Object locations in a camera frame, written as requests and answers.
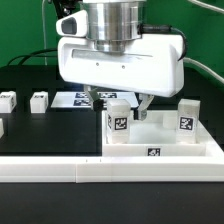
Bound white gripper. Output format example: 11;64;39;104
58;34;184;121

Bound white L-shaped obstacle fence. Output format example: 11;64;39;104
0;126;224;183

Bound white marker plate with tags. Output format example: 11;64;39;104
51;92;138;108

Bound black cable bundle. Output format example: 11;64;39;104
6;48;59;67

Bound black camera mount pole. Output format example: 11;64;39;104
47;0;82;19

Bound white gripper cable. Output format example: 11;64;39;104
138;0;224;84

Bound white square table top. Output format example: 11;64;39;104
102;110;206;157

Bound white block at left edge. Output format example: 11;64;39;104
0;118;4;139

